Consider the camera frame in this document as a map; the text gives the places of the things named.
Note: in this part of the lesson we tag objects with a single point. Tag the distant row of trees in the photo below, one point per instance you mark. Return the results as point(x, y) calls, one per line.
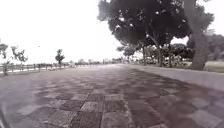
point(100, 62)

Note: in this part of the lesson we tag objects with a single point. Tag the checkered brick paved path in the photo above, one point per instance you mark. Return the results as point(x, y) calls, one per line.
point(100, 100)

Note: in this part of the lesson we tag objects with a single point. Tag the row of large dark trees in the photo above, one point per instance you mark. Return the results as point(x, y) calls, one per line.
point(140, 20)

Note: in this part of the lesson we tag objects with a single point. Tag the small slender tree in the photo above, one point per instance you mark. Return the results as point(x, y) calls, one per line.
point(3, 65)
point(60, 57)
point(20, 56)

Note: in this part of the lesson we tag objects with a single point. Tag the round dark bush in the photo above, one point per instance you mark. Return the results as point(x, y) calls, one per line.
point(181, 51)

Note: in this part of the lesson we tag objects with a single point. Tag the low fence with posts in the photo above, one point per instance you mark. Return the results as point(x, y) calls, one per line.
point(36, 67)

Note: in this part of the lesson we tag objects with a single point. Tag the pale concrete kerb strip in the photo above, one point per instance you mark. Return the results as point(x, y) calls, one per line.
point(193, 76)

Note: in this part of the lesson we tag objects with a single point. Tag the large tree with thick trunk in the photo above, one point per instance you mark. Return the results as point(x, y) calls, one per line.
point(200, 50)

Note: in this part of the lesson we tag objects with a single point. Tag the grass strip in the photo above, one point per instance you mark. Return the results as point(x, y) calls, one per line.
point(215, 66)

